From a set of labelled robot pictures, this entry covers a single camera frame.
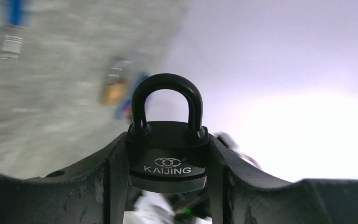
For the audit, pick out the brass padlock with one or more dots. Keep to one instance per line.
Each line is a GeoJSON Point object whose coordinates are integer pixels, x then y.
{"type": "Point", "coordinates": [116, 82]}

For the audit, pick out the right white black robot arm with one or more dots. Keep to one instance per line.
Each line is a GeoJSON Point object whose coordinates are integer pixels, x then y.
{"type": "Point", "coordinates": [189, 206]}

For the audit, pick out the blue cable lock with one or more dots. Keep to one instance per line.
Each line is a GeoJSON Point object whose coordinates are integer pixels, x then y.
{"type": "Point", "coordinates": [15, 18]}

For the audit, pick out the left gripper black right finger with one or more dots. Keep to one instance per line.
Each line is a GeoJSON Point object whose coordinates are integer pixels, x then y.
{"type": "Point", "coordinates": [239, 193]}

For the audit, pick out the black padlock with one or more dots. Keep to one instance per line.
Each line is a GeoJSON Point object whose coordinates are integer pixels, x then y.
{"type": "Point", "coordinates": [167, 156]}

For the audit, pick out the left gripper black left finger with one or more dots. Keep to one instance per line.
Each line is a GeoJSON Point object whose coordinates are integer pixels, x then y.
{"type": "Point", "coordinates": [90, 191]}

